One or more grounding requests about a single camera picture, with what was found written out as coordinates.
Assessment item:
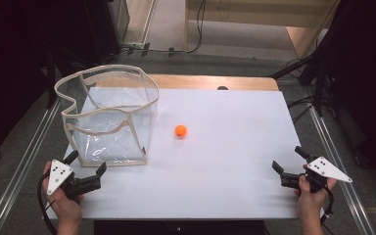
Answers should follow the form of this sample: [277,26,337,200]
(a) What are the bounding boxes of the clear plastic bag beige trim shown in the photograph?
[54,64,161,167]

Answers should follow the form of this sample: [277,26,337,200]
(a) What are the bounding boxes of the orange ball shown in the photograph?
[174,124,188,138]

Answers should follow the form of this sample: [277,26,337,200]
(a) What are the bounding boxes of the dark cabinet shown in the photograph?
[83,0,131,65]

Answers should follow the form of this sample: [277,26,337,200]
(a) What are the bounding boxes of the black stand leg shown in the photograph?
[269,56,311,80]

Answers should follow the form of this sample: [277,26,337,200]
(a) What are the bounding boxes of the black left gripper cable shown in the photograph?
[36,171,59,235]

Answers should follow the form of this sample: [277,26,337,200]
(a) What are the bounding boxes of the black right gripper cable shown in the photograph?
[319,186,336,227]

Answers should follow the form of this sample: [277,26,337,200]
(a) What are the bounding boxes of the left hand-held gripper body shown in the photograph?
[46,159,103,198]

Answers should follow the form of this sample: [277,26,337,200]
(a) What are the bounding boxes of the person's left hand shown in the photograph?
[42,161,84,226]

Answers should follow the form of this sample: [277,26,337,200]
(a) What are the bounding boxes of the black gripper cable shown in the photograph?
[36,171,59,235]
[319,186,336,227]

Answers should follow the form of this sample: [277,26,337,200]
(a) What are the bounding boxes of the white table board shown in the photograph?
[45,86,308,220]

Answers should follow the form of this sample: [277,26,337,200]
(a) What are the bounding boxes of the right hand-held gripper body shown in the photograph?
[280,156,353,194]

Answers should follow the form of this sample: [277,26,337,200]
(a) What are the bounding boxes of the light wooden furniture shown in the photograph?
[184,0,341,61]

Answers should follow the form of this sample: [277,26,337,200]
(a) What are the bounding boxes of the black curtain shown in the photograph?
[316,0,376,179]
[0,0,92,163]

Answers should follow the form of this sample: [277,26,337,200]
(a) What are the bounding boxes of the black hanging cable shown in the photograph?
[117,0,208,55]

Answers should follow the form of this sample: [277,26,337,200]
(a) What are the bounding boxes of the person's right hand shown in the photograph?
[293,164,338,223]

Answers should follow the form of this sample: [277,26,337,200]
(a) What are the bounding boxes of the metal floor rail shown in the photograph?
[307,105,376,235]
[0,98,62,235]

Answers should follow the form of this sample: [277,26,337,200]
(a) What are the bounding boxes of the black floor cables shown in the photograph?
[286,95,315,124]

